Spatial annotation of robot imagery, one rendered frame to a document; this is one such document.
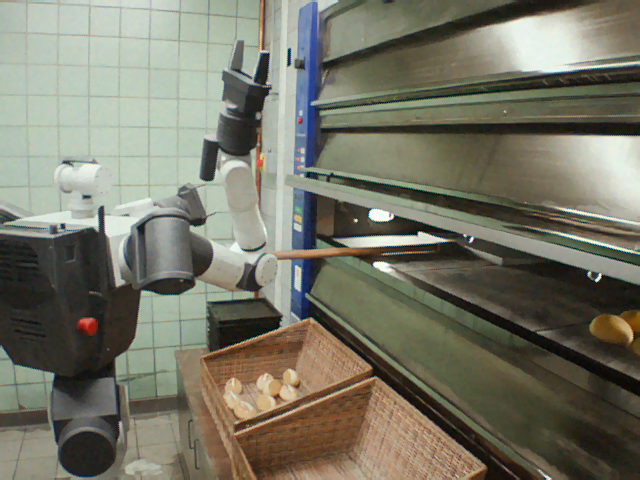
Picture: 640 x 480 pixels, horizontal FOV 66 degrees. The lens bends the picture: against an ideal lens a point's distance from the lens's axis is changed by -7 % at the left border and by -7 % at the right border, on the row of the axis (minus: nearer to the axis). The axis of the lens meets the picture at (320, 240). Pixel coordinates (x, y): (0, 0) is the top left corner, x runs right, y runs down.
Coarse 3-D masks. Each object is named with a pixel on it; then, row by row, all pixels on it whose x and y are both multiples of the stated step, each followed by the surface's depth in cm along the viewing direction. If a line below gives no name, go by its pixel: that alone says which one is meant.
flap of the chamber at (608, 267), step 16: (320, 192) 175; (336, 192) 164; (384, 208) 135; (400, 208) 128; (432, 224) 115; (448, 224) 109; (464, 224) 105; (496, 240) 95; (512, 240) 91; (528, 240) 88; (544, 256) 84; (560, 256) 81; (576, 256) 78; (592, 256) 75; (608, 272) 72; (624, 272) 70
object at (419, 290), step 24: (360, 264) 183; (384, 264) 176; (408, 288) 153; (432, 288) 148; (456, 312) 132; (480, 312) 127; (504, 336) 115; (528, 336) 111; (552, 360) 102; (576, 360) 98; (576, 384) 96; (600, 384) 90; (624, 384) 87; (624, 408) 85
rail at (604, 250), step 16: (288, 176) 208; (352, 192) 153; (368, 192) 144; (416, 208) 122; (432, 208) 116; (448, 208) 111; (480, 224) 100; (496, 224) 96; (512, 224) 92; (544, 240) 85; (560, 240) 82; (576, 240) 79; (608, 256) 73; (624, 256) 70
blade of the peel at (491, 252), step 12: (432, 240) 219; (444, 240) 211; (456, 240) 224; (480, 240) 226; (468, 252) 196; (480, 252) 190; (492, 252) 201; (504, 252) 201; (516, 252) 202; (504, 264) 180; (516, 264) 182
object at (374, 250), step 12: (276, 252) 177; (288, 252) 178; (300, 252) 180; (312, 252) 181; (324, 252) 182; (336, 252) 184; (348, 252) 186; (360, 252) 187; (372, 252) 189; (384, 252) 191; (396, 252) 193; (408, 252) 196
